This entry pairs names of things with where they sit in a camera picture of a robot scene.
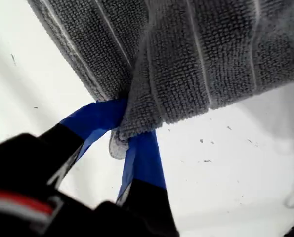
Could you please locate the grey striped square towel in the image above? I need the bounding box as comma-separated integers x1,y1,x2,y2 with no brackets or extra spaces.
27,0,294,160

